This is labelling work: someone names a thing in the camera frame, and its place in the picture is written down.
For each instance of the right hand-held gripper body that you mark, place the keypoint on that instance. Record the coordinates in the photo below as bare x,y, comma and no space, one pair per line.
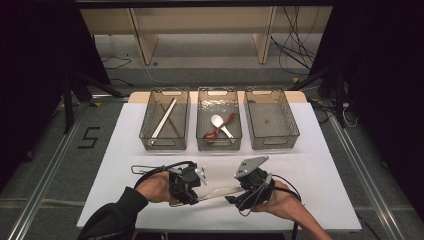
250,164

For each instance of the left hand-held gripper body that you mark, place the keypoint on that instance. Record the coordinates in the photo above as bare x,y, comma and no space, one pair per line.
183,181

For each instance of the transparent grey storage bin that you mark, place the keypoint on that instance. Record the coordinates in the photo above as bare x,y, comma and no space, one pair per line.
266,113
220,100
173,144

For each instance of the brown wooden spoon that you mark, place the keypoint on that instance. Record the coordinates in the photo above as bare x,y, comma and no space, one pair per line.
209,134

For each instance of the brown wooden chopstick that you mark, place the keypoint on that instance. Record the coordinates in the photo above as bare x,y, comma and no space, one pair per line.
176,129

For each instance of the white spoon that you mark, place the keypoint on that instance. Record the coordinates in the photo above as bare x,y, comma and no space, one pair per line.
217,120

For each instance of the person's left hand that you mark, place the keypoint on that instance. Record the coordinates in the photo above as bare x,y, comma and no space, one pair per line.
155,188

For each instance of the person's right hand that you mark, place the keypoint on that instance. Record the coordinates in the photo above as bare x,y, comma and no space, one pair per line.
283,203

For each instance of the black metal stand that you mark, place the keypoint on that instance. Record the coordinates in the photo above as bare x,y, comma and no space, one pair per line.
339,100
68,106

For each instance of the beige wooden desk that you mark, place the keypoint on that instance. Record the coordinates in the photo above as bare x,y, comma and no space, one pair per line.
200,20

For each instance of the black curtain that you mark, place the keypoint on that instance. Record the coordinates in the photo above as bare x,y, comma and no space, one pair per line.
393,66
26,66

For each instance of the aluminium floor rail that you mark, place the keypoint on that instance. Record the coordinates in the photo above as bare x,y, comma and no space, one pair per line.
43,186
110,98
366,173

